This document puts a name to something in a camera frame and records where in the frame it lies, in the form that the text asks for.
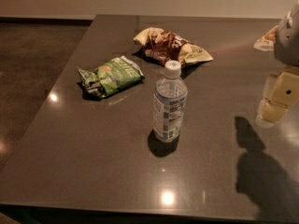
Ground green chip bag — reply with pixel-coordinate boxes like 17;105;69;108
78;56;144;99

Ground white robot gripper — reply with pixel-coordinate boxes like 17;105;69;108
255;1;299;128

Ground small cream snack packet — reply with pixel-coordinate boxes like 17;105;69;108
253;25;278;51

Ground brown and cream snack bag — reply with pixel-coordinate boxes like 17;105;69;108
133;27;213;67

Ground clear blue-labelled plastic bottle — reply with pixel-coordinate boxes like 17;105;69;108
153;61;188;143

